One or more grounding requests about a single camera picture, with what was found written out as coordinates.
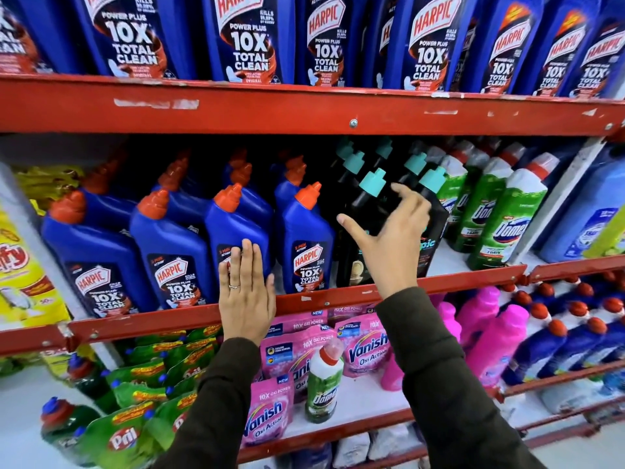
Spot yellow-green bottle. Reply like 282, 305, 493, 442
583, 217, 625, 260

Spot person's left hand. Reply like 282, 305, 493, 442
218, 239, 277, 345

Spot person's right forearm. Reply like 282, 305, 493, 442
375, 286, 549, 469

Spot group of teal-capped black bottles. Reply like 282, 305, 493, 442
320, 137, 450, 289

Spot white packets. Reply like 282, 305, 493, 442
332, 422, 425, 469

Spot pink detergent pouch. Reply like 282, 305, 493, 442
327, 303, 377, 324
242, 375, 295, 448
336, 314, 391, 379
270, 310, 329, 336
260, 328, 339, 404

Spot group of orange-capped blue bottles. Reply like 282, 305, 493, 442
41, 149, 335, 319

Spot stack of yellow packets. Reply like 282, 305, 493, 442
0, 164, 85, 330

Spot row of green cleaner bottles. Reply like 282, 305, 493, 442
427, 139, 561, 271

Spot single green cleaner bottle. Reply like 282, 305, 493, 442
305, 339, 345, 425

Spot green blue-capped dish-soap bottle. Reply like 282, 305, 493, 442
67, 354, 107, 401
40, 397, 102, 457

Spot light blue detergent bottle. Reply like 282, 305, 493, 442
537, 144, 625, 264

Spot person's left forearm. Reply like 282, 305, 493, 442
150, 337, 263, 469

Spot person's right hand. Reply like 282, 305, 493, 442
337, 183, 433, 301

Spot red metal shelf rack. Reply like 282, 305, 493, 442
0, 73, 625, 469

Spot row of large blue bottles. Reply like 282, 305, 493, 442
0, 0, 625, 99

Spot group of small purple-blue bottles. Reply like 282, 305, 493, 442
500, 270, 625, 387

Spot pile of green dish-soap pouches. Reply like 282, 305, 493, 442
78, 324, 226, 469

